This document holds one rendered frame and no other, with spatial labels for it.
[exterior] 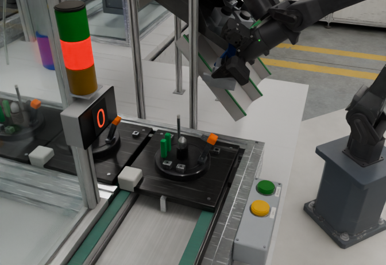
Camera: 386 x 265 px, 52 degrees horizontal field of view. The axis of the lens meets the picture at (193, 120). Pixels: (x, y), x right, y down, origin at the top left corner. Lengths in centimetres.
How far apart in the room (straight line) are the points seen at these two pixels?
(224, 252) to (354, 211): 32
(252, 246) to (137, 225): 27
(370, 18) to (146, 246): 430
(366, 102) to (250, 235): 36
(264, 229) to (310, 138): 53
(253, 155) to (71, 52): 58
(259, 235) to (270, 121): 61
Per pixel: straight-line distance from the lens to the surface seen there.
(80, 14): 68
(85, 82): 72
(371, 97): 87
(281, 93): 156
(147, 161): 102
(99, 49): 196
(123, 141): 110
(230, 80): 97
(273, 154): 124
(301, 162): 123
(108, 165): 102
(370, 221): 103
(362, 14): 489
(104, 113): 78
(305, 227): 104
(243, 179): 99
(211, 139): 92
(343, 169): 91
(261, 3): 89
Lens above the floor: 161
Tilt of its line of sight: 33 degrees down
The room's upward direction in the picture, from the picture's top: straight up
